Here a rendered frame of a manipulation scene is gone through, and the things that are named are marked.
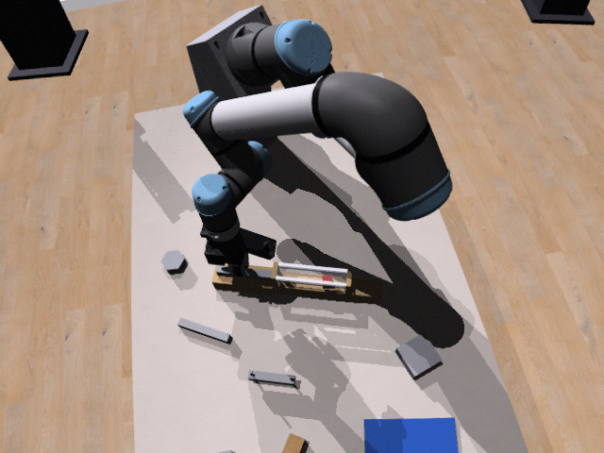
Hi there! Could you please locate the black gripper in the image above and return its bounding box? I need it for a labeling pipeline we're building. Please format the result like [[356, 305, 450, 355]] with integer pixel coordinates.
[[200, 225, 249, 279]]

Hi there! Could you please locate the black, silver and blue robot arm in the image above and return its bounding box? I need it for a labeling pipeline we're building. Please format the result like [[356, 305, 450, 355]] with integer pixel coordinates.
[[183, 20, 453, 242]]

